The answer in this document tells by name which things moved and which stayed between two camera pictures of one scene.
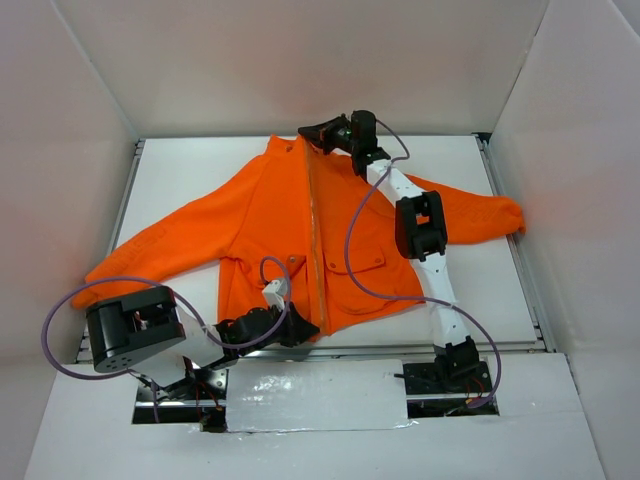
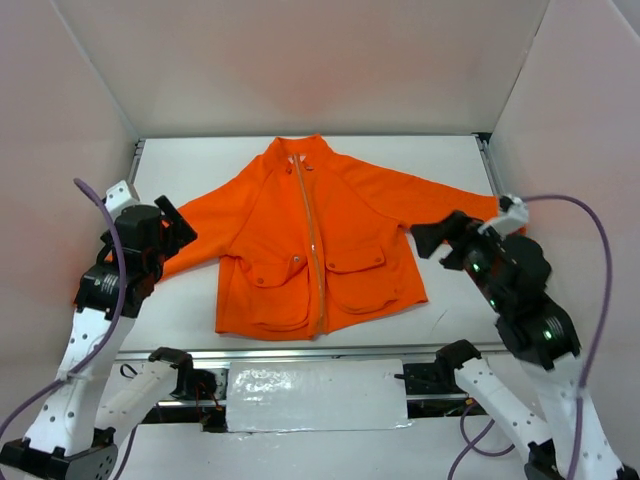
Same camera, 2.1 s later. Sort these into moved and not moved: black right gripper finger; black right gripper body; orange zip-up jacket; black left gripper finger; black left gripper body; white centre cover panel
Moved: black right gripper body; black left gripper finger; black left gripper body; black right gripper finger
Not moved: white centre cover panel; orange zip-up jacket
